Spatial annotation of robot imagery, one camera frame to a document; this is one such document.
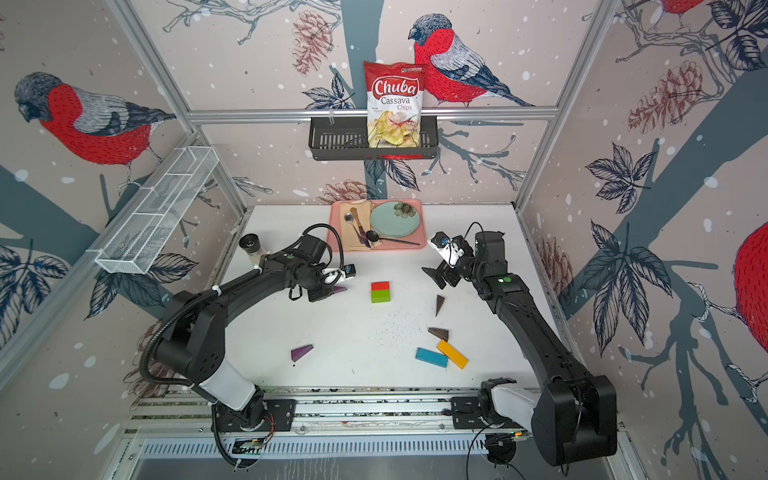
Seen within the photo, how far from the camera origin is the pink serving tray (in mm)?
1121

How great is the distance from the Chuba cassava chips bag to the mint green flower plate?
342mm

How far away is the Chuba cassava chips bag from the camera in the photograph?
0.85 meters

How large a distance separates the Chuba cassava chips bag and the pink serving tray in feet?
1.13
